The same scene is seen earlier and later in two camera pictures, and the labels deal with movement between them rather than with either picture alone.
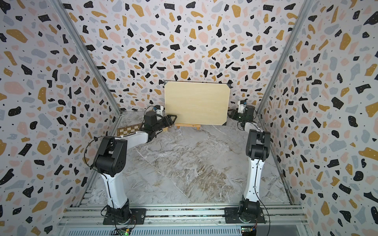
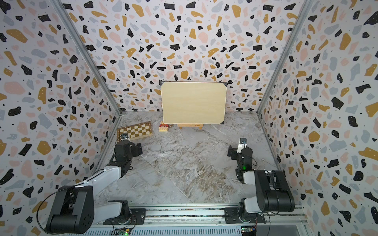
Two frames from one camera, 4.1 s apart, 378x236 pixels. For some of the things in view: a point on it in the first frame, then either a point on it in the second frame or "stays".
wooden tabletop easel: (187, 125) stays
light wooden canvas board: (196, 103) stays
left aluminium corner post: (102, 78) stays
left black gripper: (170, 123) -> (136, 152)
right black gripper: (233, 113) -> (234, 153)
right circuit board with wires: (249, 230) stays
